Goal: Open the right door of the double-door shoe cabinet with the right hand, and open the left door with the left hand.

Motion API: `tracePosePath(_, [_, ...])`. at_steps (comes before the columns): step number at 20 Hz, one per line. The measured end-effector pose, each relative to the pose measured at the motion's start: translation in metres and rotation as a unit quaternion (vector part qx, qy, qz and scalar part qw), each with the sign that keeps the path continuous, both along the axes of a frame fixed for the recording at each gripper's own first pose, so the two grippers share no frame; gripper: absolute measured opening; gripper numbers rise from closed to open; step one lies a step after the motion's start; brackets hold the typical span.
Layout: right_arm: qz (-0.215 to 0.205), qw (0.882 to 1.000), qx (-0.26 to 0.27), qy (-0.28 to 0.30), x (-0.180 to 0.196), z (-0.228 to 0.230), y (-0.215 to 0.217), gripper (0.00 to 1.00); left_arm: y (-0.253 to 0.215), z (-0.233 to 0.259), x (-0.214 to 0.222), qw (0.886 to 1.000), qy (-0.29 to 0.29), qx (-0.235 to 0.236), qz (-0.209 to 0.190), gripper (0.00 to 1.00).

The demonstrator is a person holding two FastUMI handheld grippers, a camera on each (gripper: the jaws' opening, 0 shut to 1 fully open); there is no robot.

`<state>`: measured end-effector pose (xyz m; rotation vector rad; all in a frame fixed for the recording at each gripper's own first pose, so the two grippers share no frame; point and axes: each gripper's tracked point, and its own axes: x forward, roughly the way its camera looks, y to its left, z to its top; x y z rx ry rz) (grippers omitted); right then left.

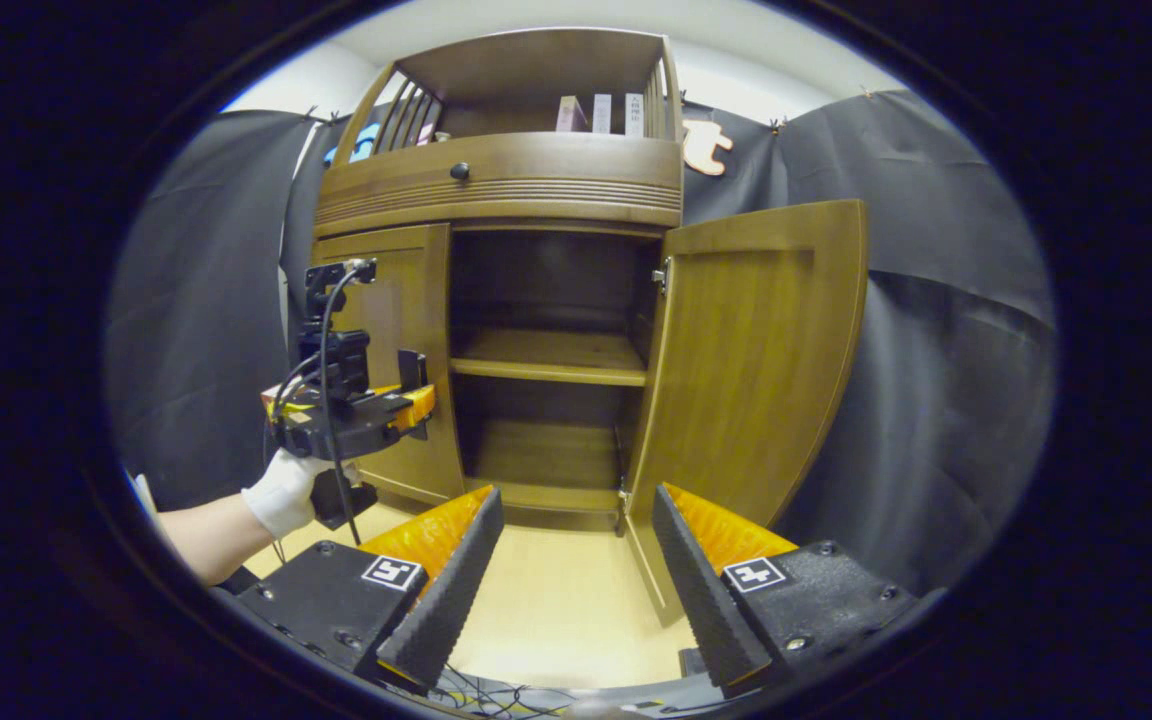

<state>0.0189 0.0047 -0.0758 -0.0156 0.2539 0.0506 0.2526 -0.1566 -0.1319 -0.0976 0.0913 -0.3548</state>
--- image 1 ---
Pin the metal door hinge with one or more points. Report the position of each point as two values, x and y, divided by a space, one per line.
661 275

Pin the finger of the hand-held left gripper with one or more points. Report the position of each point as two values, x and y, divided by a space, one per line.
416 408

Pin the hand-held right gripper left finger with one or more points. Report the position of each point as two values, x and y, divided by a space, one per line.
451 595

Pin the wooden inner cabinet shelf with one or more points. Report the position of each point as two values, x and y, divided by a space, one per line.
546 355

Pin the black round drawer knob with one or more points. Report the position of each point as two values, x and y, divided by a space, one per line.
459 171

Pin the white book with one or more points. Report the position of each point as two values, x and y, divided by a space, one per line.
634 115

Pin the black backdrop cloth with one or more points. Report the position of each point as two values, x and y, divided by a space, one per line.
936 250

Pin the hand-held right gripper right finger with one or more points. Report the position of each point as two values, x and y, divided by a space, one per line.
706 600

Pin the wooden cabinet drawer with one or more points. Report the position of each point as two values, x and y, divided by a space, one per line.
556 170

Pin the wooden double-door shoe cabinet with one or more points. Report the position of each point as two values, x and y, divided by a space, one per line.
536 62

